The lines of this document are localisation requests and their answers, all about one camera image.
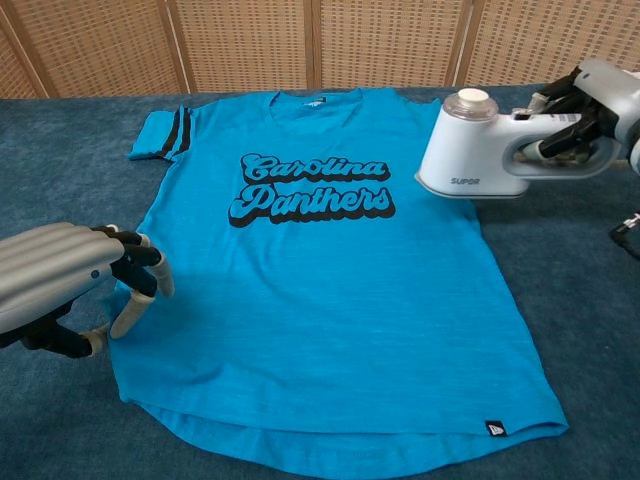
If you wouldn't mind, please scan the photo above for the dark blue carpeted table surface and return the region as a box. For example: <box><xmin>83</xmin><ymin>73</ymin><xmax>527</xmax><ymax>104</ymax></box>
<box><xmin>0</xmin><ymin>82</ymin><xmax>640</xmax><ymax>480</ymax></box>

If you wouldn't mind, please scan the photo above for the white handheld garment steamer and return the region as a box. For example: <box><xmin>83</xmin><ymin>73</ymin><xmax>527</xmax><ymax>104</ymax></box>
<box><xmin>413</xmin><ymin>87</ymin><xmax>624</xmax><ymax>201</ymax></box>

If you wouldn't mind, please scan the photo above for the blue Carolina Panthers T-shirt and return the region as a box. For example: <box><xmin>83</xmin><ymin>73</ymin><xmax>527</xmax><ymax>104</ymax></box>
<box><xmin>107</xmin><ymin>88</ymin><xmax>570</xmax><ymax>480</ymax></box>

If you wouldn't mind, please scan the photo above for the woven rattan folding screen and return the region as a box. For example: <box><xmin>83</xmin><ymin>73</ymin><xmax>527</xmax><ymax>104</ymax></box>
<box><xmin>0</xmin><ymin>0</ymin><xmax>640</xmax><ymax>99</ymax></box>

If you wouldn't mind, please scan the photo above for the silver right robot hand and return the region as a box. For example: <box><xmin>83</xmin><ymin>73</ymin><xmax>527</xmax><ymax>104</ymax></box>
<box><xmin>517</xmin><ymin>58</ymin><xmax>640</xmax><ymax>176</ymax></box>

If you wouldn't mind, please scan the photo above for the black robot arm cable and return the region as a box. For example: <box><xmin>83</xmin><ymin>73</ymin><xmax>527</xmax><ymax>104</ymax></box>
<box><xmin>609</xmin><ymin>212</ymin><xmax>640</xmax><ymax>259</ymax></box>

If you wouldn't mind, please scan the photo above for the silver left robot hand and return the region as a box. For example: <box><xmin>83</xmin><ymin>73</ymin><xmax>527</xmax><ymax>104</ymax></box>
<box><xmin>0</xmin><ymin>222</ymin><xmax>176</xmax><ymax>359</ymax></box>

